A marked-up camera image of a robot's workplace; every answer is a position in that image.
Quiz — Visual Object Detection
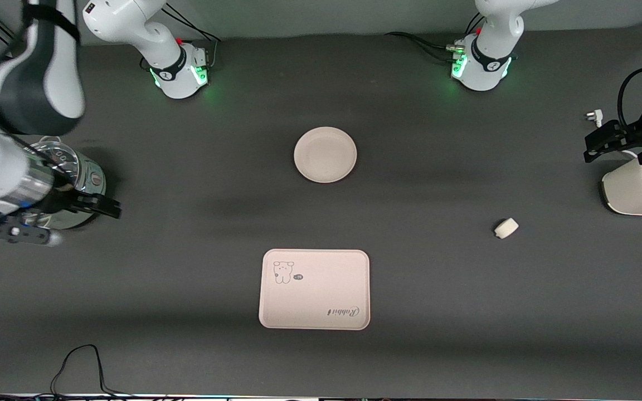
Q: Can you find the small white bun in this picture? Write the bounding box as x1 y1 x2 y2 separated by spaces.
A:
493 218 520 241

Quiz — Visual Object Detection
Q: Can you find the round beige plate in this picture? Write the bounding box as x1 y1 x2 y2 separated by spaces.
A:
294 127 358 184

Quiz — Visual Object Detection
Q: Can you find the beige rabbit print tray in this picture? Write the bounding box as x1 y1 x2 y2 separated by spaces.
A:
259 249 371 331

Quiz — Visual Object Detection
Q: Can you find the pale green electric pot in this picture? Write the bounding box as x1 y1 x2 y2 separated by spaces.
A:
20 135 108 232

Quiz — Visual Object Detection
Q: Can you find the glass pot lid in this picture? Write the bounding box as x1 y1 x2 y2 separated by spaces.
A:
30 141 81 187

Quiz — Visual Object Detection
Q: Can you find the white toaster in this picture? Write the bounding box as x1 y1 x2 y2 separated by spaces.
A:
600 146 642 217

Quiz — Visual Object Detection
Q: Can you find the white toaster power cord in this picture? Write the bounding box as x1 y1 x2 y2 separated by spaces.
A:
585 110 640 162

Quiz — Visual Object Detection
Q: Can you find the long black table cable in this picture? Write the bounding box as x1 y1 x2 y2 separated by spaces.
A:
50 344 133 399

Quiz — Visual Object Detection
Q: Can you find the black base cables bundle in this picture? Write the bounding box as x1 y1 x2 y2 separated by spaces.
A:
384 11 486 63
158 2 222 70

